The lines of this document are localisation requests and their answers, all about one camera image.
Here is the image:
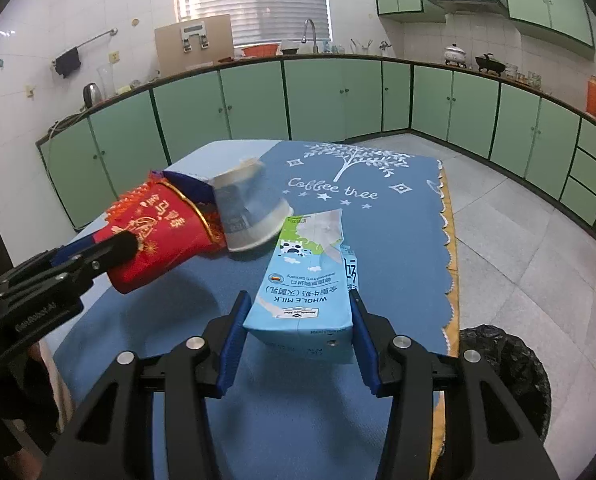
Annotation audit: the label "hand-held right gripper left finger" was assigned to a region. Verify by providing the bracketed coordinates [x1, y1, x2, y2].
[38, 289, 253, 480]

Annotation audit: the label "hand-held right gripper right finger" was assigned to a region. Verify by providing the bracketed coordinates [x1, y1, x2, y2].
[348, 289, 561, 480]

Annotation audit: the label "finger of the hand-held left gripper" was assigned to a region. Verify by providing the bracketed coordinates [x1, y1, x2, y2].
[50, 231, 140, 286]
[48, 234, 110, 263]

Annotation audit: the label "red gold-trimmed paper cup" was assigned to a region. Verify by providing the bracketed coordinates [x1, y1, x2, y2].
[102, 169, 226, 296]

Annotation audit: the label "light blue milk carton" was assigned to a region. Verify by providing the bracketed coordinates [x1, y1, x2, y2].
[243, 208, 359, 365]

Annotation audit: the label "black lined trash bin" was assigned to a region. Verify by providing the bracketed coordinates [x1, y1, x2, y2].
[443, 325, 552, 448]

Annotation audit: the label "pale pink cloth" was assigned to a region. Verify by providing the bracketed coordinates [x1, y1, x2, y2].
[28, 345, 75, 428]

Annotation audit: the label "blue printed tablecloth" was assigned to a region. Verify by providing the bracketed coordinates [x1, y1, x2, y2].
[53, 139, 453, 480]

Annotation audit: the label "wooden table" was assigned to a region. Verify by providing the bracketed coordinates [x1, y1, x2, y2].
[428, 162, 462, 480]

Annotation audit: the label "white paper cup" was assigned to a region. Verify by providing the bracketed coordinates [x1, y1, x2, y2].
[213, 159, 295, 253]

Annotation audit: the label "steel electric kettle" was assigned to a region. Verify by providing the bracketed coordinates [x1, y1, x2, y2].
[82, 81, 104, 110]

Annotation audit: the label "clear glass vase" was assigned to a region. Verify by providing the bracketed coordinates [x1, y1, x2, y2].
[96, 65, 116, 100]

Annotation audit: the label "dark hanging towel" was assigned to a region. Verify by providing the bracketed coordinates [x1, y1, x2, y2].
[54, 46, 82, 79]

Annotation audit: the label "cardboard box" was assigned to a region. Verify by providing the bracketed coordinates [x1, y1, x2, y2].
[154, 14, 235, 76]

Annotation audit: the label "metal towel bar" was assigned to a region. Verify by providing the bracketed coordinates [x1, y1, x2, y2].
[53, 27, 119, 63]

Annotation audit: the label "green base cabinets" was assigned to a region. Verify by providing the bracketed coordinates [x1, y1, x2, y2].
[35, 53, 596, 238]

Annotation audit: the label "window with blinds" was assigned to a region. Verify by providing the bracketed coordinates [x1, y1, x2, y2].
[173, 0, 331, 47]

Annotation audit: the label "chrome kitchen faucet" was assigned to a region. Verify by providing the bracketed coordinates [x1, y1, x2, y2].
[301, 18, 319, 54]

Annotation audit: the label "white cooking pot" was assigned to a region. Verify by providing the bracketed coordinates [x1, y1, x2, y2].
[444, 43, 468, 67]

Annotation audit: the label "black wok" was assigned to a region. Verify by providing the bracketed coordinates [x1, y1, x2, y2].
[474, 53, 507, 76]

